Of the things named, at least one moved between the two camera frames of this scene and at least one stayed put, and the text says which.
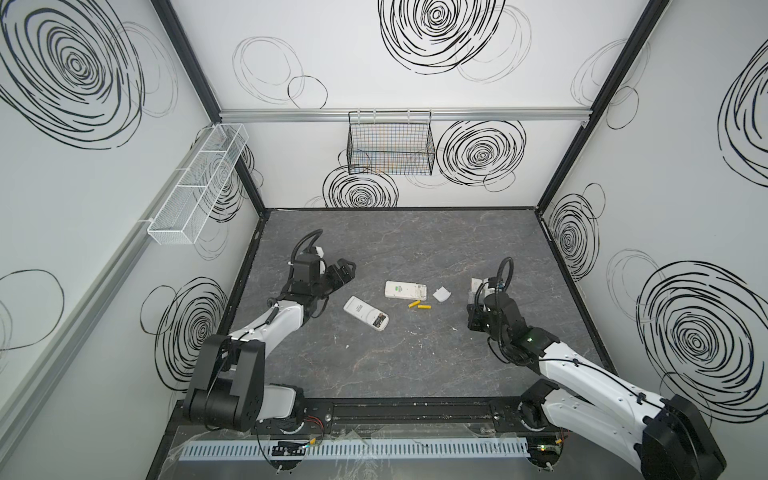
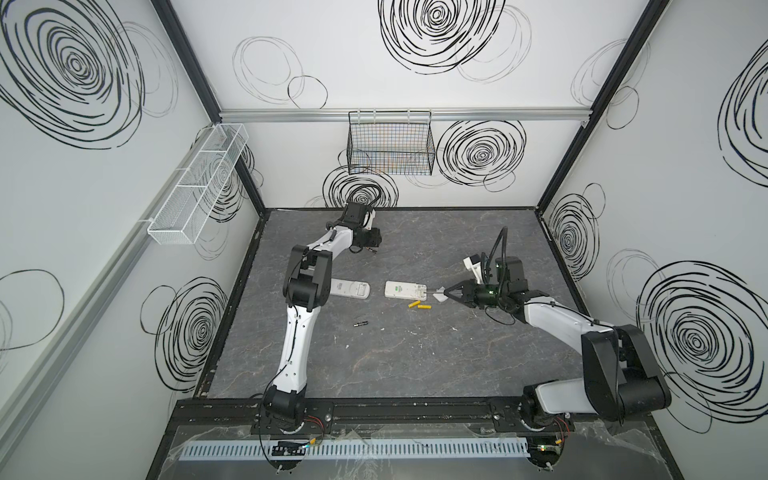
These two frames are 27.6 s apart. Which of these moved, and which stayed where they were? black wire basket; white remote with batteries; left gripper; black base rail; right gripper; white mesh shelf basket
Moved: left gripper; right gripper
Stayed: black base rail; black wire basket; white mesh shelf basket; white remote with batteries
